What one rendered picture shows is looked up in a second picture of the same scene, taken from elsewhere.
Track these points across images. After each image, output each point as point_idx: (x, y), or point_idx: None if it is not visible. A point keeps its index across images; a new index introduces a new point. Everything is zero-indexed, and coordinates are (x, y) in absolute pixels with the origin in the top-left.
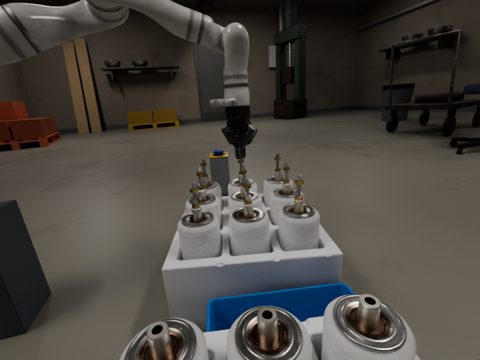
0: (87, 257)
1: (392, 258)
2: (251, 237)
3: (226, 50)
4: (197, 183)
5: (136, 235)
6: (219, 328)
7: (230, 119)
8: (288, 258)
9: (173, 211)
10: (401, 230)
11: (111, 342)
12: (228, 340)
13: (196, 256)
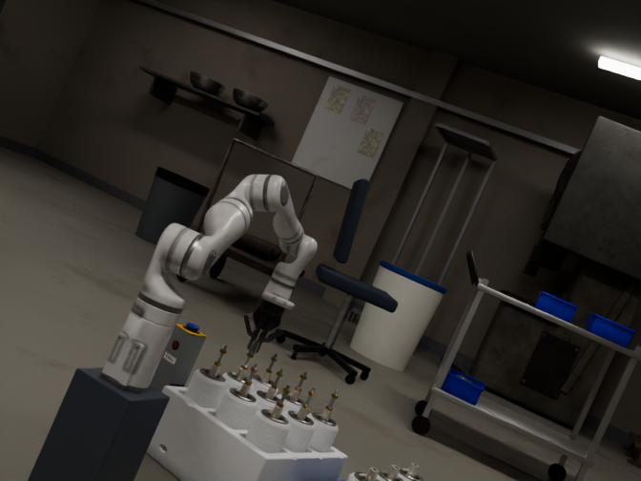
0: (26, 456)
1: None
2: (308, 437)
3: (300, 259)
4: (201, 370)
5: (41, 428)
6: None
7: (261, 310)
8: (325, 457)
9: (35, 392)
10: None
11: None
12: (381, 480)
13: (276, 449)
